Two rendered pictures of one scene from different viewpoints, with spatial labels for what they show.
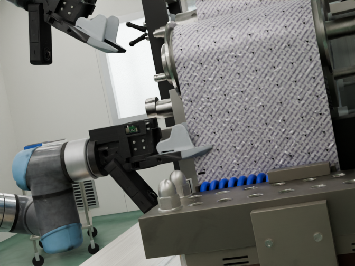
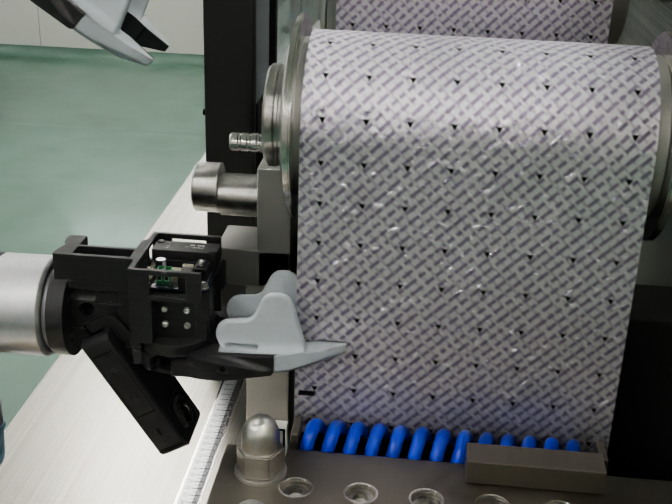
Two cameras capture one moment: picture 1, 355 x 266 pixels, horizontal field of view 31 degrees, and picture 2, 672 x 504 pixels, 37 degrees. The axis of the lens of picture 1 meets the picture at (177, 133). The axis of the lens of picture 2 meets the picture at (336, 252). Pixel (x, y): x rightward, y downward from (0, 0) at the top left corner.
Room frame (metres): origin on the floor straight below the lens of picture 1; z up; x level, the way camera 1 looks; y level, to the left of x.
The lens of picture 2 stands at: (0.44, 0.08, 1.45)
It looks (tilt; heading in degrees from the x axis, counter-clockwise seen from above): 23 degrees down; 349
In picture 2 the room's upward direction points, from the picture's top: 2 degrees clockwise
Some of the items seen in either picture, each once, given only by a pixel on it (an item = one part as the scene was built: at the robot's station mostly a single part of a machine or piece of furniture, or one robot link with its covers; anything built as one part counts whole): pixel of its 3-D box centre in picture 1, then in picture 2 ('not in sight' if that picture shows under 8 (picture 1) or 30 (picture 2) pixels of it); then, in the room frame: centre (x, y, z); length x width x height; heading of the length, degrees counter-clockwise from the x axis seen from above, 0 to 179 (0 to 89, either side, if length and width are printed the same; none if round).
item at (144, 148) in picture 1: (127, 148); (141, 302); (1.12, 0.09, 1.12); 0.12 x 0.08 x 0.09; 74
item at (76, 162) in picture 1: (86, 159); (36, 302); (1.14, 0.17, 1.11); 0.08 x 0.05 x 0.08; 164
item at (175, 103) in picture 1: (185, 170); (255, 330); (1.19, 0.00, 1.05); 0.06 x 0.05 x 0.31; 74
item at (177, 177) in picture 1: (178, 183); (260, 443); (1.02, 0.01, 1.05); 0.04 x 0.04 x 0.04
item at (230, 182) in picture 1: (264, 182); (446, 452); (1.03, -0.12, 1.03); 0.21 x 0.04 x 0.03; 74
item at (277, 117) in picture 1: (258, 127); (458, 332); (1.05, -0.13, 1.11); 0.23 x 0.01 x 0.18; 74
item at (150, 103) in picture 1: (153, 107); (208, 186); (1.20, 0.04, 1.18); 0.04 x 0.02 x 0.04; 164
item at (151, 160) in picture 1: (158, 159); (215, 354); (1.08, 0.04, 1.09); 0.09 x 0.05 x 0.02; 73
